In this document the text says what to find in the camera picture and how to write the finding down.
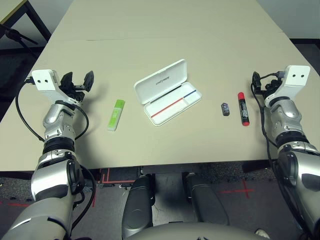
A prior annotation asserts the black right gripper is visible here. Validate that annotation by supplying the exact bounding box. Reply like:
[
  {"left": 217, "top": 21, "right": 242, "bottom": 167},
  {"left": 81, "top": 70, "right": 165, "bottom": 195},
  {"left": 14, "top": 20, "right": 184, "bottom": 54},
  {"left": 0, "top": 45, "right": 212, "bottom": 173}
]
[{"left": 264, "top": 77, "right": 283, "bottom": 97}]

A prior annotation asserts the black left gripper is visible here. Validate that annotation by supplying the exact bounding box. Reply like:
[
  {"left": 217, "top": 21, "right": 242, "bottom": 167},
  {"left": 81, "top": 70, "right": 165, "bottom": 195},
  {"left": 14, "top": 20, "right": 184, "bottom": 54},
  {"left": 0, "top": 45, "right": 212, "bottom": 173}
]
[{"left": 59, "top": 70, "right": 95, "bottom": 104}]

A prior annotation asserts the black marker with red cap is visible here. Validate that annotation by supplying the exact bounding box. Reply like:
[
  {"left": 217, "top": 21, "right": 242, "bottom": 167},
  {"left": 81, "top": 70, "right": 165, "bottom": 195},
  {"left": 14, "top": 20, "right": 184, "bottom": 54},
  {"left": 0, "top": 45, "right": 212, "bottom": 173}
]
[{"left": 237, "top": 92, "right": 250, "bottom": 127}]

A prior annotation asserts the green highlighter with clear cap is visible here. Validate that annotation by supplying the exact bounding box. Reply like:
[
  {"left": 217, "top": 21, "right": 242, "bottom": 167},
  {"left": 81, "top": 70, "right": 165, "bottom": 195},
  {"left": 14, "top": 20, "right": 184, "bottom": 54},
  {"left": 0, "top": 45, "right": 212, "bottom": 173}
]
[{"left": 107, "top": 99, "right": 126, "bottom": 132}]

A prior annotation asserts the small dark printed eraser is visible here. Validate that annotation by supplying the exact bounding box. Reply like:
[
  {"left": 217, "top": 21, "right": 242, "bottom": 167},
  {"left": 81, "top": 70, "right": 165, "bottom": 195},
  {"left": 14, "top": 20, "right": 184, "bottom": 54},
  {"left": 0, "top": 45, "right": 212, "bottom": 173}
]
[{"left": 220, "top": 101, "right": 231, "bottom": 117}]

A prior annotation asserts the white plastic pencil case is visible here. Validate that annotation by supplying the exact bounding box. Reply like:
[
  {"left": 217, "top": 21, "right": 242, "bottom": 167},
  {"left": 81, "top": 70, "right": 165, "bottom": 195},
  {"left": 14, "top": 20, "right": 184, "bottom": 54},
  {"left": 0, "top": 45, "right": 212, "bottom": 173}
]
[{"left": 134, "top": 59, "right": 203, "bottom": 127}]

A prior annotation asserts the black tripod stand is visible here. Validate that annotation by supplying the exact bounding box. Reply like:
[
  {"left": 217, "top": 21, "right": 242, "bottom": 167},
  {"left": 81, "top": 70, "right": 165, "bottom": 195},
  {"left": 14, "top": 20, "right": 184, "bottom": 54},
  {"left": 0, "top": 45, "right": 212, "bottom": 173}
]
[{"left": 0, "top": 23, "right": 40, "bottom": 55}]

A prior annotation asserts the red floor tape cross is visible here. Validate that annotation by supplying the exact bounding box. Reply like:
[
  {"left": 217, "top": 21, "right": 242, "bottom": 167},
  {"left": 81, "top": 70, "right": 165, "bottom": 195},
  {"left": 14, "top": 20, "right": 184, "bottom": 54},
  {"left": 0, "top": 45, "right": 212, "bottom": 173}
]
[{"left": 221, "top": 182, "right": 255, "bottom": 198}]

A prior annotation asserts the dark grey robot right leg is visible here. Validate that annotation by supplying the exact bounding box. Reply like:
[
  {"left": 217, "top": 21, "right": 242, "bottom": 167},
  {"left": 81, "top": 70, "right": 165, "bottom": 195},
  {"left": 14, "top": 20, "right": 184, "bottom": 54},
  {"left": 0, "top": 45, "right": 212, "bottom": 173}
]
[{"left": 183, "top": 172, "right": 230, "bottom": 227}]

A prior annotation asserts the dark grey robot leg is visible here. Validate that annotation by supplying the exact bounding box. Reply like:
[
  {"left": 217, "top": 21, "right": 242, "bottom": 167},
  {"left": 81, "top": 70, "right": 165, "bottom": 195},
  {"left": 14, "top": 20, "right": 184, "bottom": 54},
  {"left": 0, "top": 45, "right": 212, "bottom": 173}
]
[
  {"left": 121, "top": 174, "right": 156, "bottom": 238},
  {"left": 183, "top": 172, "right": 230, "bottom": 227}
]

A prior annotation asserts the dark grey robot left leg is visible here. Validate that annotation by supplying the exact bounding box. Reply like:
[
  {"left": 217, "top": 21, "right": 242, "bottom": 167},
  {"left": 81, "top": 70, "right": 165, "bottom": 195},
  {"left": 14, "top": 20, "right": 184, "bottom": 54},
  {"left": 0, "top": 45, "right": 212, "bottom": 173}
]
[{"left": 121, "top": 174, "right": 156, "bottom": 238}]

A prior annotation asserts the white shoe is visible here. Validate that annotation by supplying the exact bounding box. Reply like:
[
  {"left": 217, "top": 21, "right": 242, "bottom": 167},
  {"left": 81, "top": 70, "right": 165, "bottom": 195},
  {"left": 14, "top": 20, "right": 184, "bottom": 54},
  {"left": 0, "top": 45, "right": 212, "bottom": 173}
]
[{"left": 254, "top": 228, "right": 271, "bottom": 240}]

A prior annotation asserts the grey robot torso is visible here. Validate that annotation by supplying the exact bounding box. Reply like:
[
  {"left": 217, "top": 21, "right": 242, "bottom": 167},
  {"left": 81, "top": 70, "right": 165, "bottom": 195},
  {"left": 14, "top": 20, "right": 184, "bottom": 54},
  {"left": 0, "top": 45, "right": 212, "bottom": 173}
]
[{"left": 124, "top": 222, "right": 271, "bottom": 240}]

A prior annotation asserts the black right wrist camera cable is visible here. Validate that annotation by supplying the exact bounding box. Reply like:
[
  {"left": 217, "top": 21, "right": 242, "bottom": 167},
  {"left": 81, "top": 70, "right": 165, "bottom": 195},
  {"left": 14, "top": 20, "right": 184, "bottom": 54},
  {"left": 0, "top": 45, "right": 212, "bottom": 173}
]
[{"left": 250, "top": 71, "right": 286, "bottom": 166}]

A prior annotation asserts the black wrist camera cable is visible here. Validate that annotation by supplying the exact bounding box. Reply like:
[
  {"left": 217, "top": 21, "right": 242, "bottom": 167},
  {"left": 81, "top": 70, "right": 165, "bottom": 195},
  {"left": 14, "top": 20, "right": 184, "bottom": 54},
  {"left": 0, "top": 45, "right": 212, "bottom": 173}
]
[
  {"left": 14, "top": 77, "right": 46, "bottom": 143},
  {"left": 250, "top": 71, "right": 286, "bottom": 166}
]

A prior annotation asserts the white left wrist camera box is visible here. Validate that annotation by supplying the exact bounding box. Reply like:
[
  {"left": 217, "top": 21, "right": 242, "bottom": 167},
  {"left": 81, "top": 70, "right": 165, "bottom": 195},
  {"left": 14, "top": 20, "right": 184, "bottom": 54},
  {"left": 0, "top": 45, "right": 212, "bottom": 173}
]
[{"left": 31, "top": 69, "right": 85, "bottom": 105}]

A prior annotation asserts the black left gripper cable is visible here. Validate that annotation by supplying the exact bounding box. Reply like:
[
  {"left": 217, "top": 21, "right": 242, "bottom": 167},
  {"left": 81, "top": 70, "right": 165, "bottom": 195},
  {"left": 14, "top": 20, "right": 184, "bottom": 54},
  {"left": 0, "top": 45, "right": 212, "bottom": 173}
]
[{"left": 59, "top": 100, "right": 90, "bottom": 140}]

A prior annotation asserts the black left wrist camera cable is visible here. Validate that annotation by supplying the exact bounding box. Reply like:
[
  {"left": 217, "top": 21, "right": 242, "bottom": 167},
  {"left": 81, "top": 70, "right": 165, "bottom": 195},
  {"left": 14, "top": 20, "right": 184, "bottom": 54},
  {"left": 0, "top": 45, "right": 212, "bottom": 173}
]
[{"left": 14, "top": 77, "right": 46, "bottom": 143}]

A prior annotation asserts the side table with black frame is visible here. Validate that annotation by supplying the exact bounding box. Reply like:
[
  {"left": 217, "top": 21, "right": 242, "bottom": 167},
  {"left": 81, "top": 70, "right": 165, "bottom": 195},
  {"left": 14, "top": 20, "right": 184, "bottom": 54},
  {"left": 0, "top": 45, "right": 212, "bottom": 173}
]
[{"left": 0, "top": 0, "right": 52, "bottom": 51}]

